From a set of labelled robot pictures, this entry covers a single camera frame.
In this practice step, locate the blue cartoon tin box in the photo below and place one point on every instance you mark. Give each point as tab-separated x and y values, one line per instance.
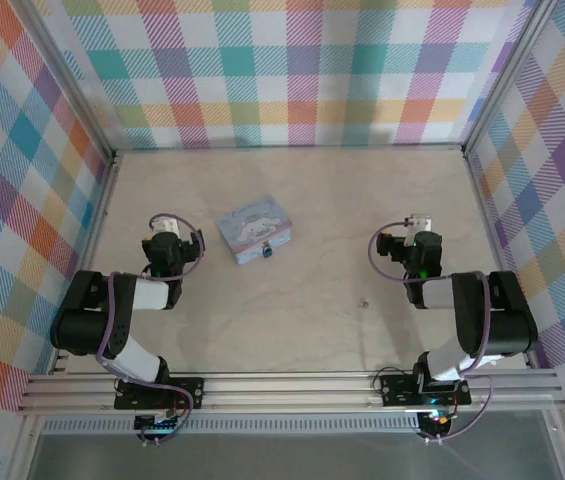
249	225

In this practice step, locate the small dark teal padlock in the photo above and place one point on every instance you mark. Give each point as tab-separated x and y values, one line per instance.
266	251

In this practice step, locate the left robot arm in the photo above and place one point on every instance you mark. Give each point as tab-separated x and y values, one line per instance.
82	330

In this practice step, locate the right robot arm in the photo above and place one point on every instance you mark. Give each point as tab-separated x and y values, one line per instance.
507	325

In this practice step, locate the grey metal sheet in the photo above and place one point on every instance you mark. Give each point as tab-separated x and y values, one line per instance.
287	457

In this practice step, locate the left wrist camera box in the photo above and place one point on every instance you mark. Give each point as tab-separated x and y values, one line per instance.
167	224

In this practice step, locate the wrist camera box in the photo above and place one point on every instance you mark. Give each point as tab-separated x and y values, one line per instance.
167	224
421	222

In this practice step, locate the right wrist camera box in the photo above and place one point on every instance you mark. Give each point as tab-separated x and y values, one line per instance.
421	222

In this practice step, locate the aluminium side rail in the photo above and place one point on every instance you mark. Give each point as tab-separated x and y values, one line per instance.
492	235
97	235

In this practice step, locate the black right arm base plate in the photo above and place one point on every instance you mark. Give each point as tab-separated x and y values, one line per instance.
397	390

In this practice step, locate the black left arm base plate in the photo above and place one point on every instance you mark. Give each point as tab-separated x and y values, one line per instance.
187	392

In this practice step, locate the thin aluminium wall rail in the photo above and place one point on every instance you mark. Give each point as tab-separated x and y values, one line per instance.
287	148

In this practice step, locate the long aluminium mounting rail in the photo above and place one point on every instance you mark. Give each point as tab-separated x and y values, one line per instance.
287	392

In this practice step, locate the aluminium corner post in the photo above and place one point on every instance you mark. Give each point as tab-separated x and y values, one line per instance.
507	75
67	75

